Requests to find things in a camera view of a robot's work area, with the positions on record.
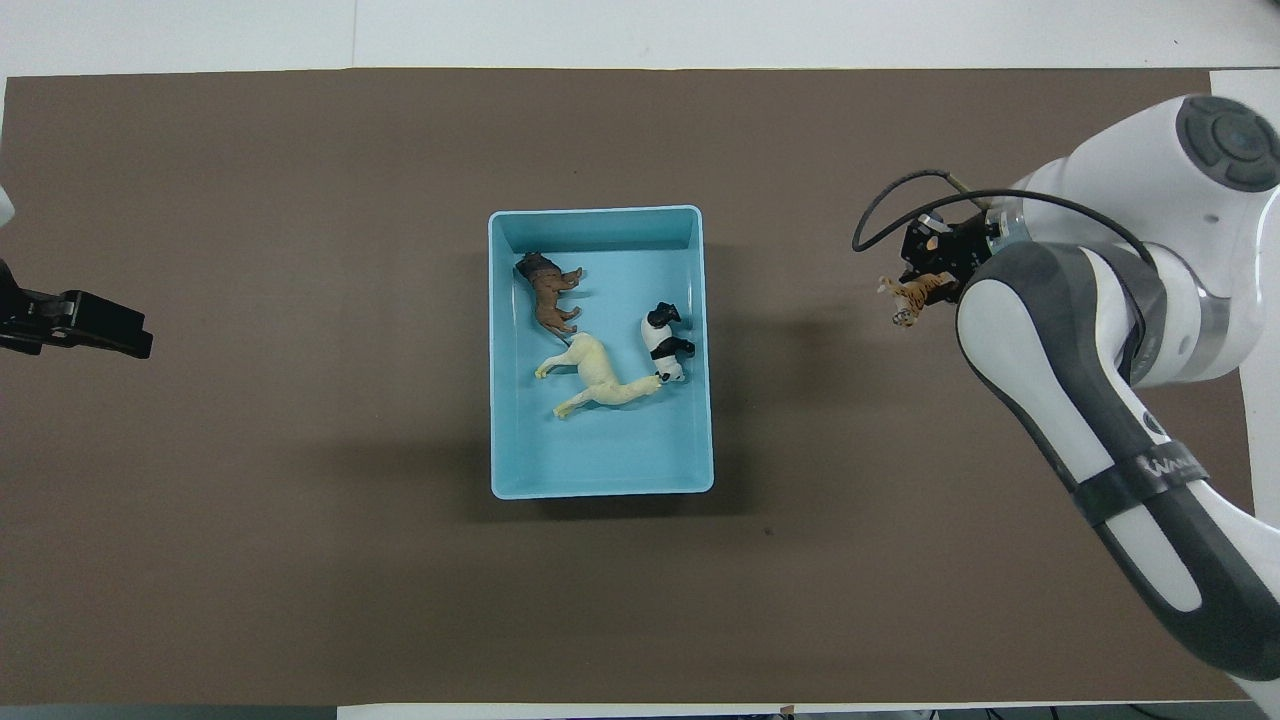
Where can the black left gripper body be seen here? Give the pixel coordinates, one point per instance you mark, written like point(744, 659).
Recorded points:
point(30, 315)

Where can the orange striped tiger toy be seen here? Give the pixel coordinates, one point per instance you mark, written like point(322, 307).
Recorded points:
point(915, 293)

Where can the black and white panda toy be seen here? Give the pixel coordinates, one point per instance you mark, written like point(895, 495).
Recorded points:
point(660, 345)

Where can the cream llama toy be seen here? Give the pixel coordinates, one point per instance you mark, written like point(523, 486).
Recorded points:
point(600, 375)

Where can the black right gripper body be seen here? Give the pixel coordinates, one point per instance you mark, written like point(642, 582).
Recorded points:
point(955, 245)

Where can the brown lion toy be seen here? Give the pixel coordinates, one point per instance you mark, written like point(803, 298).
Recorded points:
point(548, 295)

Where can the brown table mat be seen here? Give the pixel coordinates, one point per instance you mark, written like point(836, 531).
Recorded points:
point(300, 600)

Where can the light blue storage box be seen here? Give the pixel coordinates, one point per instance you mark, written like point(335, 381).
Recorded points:
point(600, 450)

